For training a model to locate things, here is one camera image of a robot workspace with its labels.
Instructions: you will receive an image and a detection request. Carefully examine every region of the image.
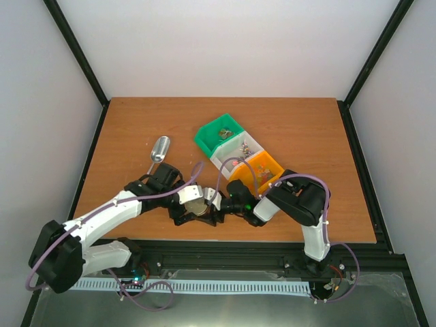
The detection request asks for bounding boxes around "light blue slotted cable duct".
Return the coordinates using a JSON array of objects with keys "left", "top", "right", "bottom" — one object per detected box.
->
[{"left": 73, "top": 277, "right": 311, "bottom": 296}]

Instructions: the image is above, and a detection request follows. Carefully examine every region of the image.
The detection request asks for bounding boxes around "orange plastic bin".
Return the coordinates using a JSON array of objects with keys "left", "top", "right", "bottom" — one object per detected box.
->
[{"left": 229, "top": 151, "right": 284, "bottom": 195}]

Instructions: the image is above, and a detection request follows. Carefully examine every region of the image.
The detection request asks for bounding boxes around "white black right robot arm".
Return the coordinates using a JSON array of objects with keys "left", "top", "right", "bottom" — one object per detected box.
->
[{"left": 200, "top": 170, "right": 331, "bottom": 277}]

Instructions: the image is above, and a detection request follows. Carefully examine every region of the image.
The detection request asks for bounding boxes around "silver metal scoop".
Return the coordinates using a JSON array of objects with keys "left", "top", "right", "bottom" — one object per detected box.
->
[{"left": 147, "top": 136, "right": 170, "bottom": 174}]

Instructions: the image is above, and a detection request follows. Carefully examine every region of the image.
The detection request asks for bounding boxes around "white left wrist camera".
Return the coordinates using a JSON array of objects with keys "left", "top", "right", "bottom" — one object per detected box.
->
[{"left": 176, "top": 185, "right": 204, "bottom": 204}]

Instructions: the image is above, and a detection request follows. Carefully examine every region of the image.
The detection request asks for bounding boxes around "black aluminium frame rail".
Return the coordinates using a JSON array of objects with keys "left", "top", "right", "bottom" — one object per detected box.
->
[{"left": 20, "top": 238, "right": 430, "bottom": 327}]

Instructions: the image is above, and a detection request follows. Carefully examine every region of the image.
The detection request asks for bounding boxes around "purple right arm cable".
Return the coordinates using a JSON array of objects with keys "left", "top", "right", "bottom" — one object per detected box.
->
[{"left": 216, "top": 158, "right": 361, "bottom": 304}]

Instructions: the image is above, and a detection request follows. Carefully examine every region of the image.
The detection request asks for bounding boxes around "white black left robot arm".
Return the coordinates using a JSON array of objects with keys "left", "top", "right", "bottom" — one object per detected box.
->
[{"left": 25, "top": 162, "right": 204, "bottom": 294}]

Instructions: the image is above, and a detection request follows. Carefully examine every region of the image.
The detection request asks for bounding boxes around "green plastic bin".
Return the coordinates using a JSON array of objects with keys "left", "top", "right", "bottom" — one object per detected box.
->
[{"left": 194, "top": 113, "right": 244, "bottom": 158}]

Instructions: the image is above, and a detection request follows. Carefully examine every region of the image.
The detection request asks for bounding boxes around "white translucent plastic bin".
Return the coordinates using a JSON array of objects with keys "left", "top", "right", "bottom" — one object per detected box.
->
[{"left": 210, "top": 131, "right": 264, "bottom": 170}]

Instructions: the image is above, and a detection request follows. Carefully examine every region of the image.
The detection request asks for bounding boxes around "gold metal jar lid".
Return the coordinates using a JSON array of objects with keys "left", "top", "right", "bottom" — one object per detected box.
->
[{"left": 185, "top": 199, "right": 208, "bottom": 216}]

